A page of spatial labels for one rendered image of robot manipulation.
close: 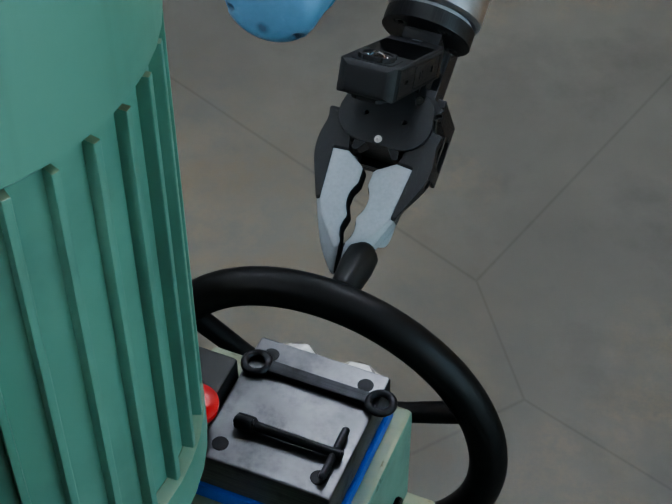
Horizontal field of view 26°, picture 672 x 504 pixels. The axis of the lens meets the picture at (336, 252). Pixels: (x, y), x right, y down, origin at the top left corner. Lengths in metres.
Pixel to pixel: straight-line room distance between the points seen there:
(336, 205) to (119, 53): 0.67
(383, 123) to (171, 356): 0.57
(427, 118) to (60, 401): 0.64
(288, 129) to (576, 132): 0.50
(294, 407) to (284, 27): 0.31
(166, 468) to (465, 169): 1.94
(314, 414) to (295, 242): 1.49
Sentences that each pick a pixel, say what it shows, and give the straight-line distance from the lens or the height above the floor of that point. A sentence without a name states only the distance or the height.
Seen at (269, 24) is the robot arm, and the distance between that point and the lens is 1.06.
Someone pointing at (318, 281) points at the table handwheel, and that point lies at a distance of 0.99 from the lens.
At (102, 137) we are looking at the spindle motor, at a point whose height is 1.41.
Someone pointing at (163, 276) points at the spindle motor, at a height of 1.32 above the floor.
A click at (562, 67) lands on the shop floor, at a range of 2.70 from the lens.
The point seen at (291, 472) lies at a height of 1.00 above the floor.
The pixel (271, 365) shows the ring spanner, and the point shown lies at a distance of 0.88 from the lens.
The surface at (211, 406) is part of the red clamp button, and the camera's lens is 0.84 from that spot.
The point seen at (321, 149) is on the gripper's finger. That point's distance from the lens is 1.09.
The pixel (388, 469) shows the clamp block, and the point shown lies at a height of 0.95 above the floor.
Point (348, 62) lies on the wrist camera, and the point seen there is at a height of 1.05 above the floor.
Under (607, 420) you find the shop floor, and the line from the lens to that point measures 2.15.
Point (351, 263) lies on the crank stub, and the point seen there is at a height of 0.94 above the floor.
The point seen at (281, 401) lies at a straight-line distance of 0.87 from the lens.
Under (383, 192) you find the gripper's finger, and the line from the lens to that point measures 1.07.
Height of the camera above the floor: 1.69
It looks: 46 degrees down
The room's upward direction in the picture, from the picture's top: straight up
